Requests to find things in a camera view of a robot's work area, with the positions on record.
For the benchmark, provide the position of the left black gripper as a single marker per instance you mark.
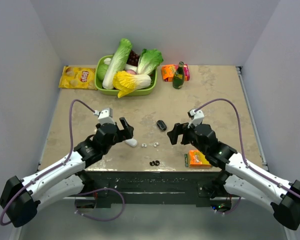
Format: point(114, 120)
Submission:
point(125, 133)

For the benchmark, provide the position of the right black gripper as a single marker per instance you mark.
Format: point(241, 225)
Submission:
point(179, 129)

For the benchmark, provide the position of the white earbud charging case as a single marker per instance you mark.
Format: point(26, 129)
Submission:
point(131, 142)

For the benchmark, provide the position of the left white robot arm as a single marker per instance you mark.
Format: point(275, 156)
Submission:
point(21, 199)

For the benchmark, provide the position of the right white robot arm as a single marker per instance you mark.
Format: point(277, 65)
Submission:
point(241, 177)

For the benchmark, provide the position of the black earbud charging case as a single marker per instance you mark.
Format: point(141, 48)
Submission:
point(161, 125)

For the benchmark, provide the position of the orange sponge pack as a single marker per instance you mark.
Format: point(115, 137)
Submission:
point(195, 159)

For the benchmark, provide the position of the yellow napa cabbage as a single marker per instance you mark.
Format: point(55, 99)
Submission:
point(126, 82)

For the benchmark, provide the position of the green plastic basket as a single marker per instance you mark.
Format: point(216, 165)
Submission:
point(114, 92)

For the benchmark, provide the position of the green glass bottle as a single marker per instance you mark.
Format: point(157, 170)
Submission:
point(179, 76)

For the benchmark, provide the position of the green round cabbage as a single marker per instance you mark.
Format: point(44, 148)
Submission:
point(101, 71)

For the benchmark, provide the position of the orange snack box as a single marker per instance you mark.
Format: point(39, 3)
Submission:
point(168, 72)

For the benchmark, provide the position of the pink snack box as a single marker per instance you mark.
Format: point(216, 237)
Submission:
point(186, 72)

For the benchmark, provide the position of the tall green napa cabbage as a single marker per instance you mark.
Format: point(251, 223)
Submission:
point(117, 62)

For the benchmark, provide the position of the dark red grapes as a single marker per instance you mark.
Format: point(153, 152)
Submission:
point(133, 58)

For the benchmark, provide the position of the yellow Lays chips bag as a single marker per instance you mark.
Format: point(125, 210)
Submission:
point(77, 78)

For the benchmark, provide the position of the green lettuce leaf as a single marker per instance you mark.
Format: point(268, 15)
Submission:
point(148, 61)

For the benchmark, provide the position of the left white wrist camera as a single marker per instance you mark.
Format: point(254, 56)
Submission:
point(105, 116)

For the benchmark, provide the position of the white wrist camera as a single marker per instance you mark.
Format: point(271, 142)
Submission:
point(105, 116)
point(196, 118)

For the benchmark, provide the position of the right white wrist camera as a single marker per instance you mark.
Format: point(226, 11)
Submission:
point(196, 118)

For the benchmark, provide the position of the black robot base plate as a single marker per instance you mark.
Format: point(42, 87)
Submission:
point(202, 189)

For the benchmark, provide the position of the aluminium rail right edge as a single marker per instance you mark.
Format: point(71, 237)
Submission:
point(260, 148)

